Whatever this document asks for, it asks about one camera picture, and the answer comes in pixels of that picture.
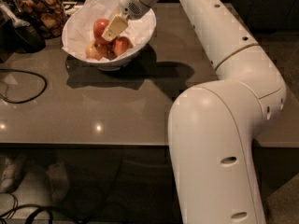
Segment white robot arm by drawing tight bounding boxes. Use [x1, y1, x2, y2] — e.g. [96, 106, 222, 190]
[103, 0, 286, 224]

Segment white shoe left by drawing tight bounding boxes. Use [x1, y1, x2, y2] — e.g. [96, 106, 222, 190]
[0, 154, 26, 193]

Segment white shoe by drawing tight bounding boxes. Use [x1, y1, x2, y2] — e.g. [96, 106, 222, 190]
[0, 154, 26, 193]
[46, 161, 69, 203]

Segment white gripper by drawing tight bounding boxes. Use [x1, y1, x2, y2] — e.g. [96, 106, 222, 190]
[102, 0, 152, 41]

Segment black appliance with white handle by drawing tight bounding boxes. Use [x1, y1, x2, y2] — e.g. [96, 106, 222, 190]
[0, 0, 46, 53]

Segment white bowl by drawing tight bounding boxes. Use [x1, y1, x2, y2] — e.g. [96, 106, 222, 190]
[61, 0, 157, 72]

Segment white shoe right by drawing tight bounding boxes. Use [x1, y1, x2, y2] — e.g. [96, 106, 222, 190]
[46, 161, 69, 203]

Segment glass jar of chips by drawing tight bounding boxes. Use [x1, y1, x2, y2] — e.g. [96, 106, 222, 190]
[14, 0, 67, 39]

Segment black cables on floor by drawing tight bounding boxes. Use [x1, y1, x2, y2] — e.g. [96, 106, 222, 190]
[0, 193, 125, 224]

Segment red apple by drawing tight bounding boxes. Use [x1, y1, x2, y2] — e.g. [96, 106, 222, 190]
[93, 19, 111, 45]
[112, 36, 133, 57]
[85, 41, 108, 61]

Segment white paper liner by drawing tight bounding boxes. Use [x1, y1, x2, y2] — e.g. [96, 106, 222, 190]
[62, 0, 156, 62]

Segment black cable on table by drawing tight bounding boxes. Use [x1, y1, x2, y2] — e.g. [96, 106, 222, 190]
[0, 68, 48, 105]

